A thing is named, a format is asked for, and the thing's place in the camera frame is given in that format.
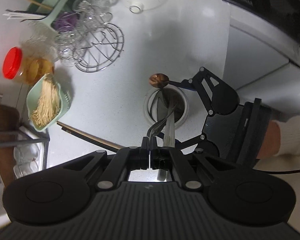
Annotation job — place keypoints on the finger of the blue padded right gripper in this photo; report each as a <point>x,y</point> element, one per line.
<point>177,142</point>
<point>183,84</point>

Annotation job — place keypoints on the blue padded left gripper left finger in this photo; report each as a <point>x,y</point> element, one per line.
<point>144,153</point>

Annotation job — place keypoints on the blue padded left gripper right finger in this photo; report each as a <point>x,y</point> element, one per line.
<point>158,156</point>

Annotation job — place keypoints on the small steel fork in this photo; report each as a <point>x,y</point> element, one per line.
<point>156,128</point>

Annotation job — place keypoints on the copper coloured small spoon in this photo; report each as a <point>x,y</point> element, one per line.
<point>160,81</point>

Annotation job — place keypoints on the white ceramic jar with handle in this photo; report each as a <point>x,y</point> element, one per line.
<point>181,112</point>

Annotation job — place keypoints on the wooden chopstick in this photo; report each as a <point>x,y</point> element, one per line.
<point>90,135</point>

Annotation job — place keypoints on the white ceramic soup spoon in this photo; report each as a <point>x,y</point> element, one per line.
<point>156,101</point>

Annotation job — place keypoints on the person's right hand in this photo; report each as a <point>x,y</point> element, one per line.
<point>271,143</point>

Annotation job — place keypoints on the bundle of dried noodles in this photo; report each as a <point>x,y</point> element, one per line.
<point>49,103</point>

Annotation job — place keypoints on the green plastic basket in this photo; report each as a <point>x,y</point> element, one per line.
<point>33,96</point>

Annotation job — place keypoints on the purple lid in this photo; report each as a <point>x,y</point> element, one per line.
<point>65,19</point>

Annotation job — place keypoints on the green utensil holder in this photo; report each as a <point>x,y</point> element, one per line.
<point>45,11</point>

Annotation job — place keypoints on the textured glass pitcher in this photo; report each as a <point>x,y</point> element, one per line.
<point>38,39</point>

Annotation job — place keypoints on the red lidded plastic jar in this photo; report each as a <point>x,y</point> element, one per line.
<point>23,68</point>

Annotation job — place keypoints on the wire glass drying rack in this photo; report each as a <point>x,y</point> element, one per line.
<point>94,43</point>

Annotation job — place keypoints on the black dish rack frame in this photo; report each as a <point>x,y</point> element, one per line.
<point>14,132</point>

